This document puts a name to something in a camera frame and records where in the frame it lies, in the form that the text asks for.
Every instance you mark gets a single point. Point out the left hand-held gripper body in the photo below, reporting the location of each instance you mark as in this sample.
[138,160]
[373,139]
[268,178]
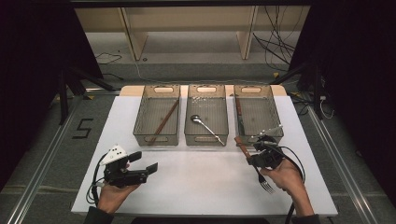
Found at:
[116,174]

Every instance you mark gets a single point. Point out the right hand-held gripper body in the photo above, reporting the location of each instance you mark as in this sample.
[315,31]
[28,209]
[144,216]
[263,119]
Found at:
[269,155]

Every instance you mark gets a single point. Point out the translucent grey plastic bin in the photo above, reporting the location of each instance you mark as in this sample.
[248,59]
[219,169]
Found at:
[211,109]
[155,118]
[261,112]

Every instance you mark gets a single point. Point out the metal spoon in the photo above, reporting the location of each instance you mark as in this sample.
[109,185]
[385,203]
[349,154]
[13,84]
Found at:
[195,118]

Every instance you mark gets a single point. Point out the person's left hand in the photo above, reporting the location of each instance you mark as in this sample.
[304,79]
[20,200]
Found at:
[113,199]

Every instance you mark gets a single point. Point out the person's right hand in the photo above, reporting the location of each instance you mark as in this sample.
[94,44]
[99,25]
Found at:
[286,179]

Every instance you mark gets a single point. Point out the person's dark clothing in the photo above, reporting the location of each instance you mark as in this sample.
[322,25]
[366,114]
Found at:
[196,221]

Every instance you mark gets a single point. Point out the black tripod stand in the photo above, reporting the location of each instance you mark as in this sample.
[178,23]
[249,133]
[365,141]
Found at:
[63,93]
[316,87]

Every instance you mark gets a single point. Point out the black curtain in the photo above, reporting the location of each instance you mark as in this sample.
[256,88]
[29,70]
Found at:
[34,77]
[358,77]

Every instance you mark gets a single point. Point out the light wooden shelf unit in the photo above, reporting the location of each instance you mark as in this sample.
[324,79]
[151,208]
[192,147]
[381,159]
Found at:
[186,18]

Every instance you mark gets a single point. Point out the aluminium floor rail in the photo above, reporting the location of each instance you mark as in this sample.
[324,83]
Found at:
[40,174]
[342,161]

